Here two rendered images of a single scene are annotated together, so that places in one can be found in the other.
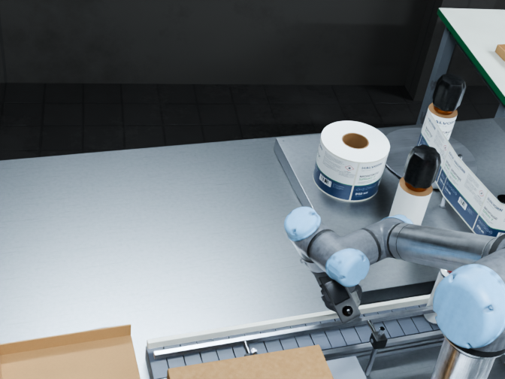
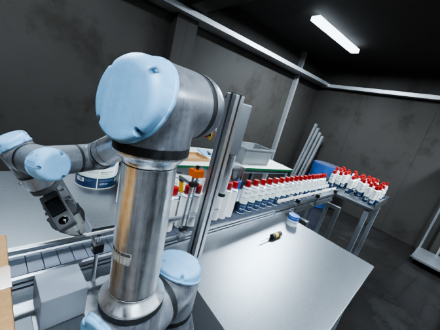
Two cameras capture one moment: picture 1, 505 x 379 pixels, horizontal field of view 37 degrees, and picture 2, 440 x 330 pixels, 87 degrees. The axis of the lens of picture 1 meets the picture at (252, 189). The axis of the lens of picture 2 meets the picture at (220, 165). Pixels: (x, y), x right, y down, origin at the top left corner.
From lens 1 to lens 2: 1.00 m
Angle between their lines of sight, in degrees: 34
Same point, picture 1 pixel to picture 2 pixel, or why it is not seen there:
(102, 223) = not seen: outside the picture
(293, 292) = (42, 237)
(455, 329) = (120, 120)
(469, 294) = (129, 63)
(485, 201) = not seen: hidden behind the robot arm
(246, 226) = (17, 205)
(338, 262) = (35, 155)
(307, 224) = (13, 137)
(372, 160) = not seen: hidden behind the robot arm
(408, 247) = (103, 144)
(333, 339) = (63, 258)
